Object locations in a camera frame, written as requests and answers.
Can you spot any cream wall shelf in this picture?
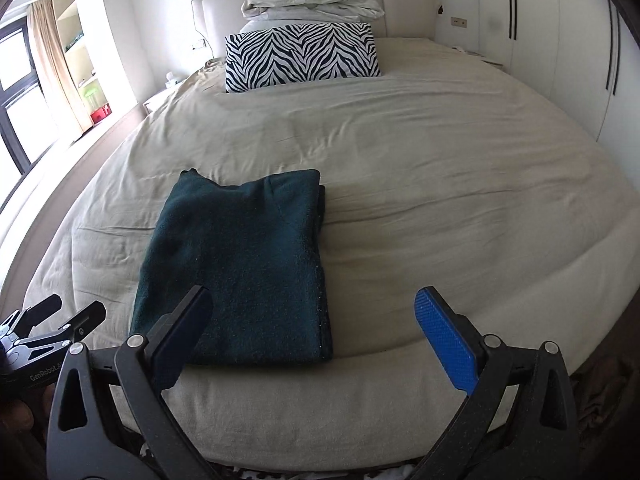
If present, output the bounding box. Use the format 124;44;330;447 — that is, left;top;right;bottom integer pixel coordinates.
52;0;114;133

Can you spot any dark green towel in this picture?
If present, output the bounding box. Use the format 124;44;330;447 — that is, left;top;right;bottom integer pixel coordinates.
129;169;334;367

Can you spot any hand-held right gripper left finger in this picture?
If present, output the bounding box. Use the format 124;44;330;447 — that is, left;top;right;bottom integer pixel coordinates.
46;285;216;480

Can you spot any beige curtain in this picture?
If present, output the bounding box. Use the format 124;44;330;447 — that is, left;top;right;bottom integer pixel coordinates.
27;0;83;142

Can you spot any person's left hand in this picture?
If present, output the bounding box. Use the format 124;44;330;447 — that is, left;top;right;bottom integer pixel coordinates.
0;399;37;433

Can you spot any white folded duvet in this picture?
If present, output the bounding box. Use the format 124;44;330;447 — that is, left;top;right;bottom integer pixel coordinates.
241;0;386;24

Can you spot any white nightstand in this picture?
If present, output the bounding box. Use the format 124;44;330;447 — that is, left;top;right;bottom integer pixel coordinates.
144;91;177;115

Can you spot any white wardrobe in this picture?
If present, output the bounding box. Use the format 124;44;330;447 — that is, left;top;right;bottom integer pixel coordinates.
475;0;640;162

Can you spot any beige bed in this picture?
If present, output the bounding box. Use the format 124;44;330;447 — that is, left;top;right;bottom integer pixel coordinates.
0;35;632;467

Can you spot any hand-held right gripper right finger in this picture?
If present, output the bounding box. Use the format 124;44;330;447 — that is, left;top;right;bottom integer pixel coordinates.
414;286;597;480

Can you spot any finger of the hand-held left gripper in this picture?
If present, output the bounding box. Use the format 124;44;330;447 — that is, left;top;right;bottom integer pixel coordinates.
14;302;107;357
0;294;63;341

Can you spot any black framed window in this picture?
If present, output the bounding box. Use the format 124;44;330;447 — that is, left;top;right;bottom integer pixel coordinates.
0;20;47;177

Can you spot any window ledge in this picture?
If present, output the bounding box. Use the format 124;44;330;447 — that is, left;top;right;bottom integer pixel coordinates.
0;105;147;241

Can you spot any brown cloth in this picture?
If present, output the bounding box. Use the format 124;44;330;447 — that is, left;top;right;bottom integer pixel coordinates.
574;352;640;443

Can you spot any zebra print pillow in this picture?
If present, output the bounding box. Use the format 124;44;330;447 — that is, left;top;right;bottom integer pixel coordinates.
224;22;385;94

